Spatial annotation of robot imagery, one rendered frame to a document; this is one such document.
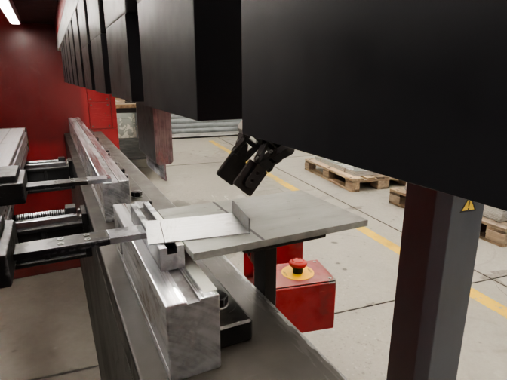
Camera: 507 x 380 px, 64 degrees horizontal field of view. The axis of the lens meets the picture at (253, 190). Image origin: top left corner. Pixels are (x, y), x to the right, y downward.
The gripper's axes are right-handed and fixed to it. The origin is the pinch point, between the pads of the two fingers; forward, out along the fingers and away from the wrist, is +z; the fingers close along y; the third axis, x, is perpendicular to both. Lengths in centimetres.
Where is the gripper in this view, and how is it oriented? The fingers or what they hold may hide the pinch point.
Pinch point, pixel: (239, 174)
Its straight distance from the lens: 56.6
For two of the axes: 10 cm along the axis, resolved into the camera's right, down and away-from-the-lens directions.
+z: -5.8, 8.1, -0.7
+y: 4.4, 2.4, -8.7
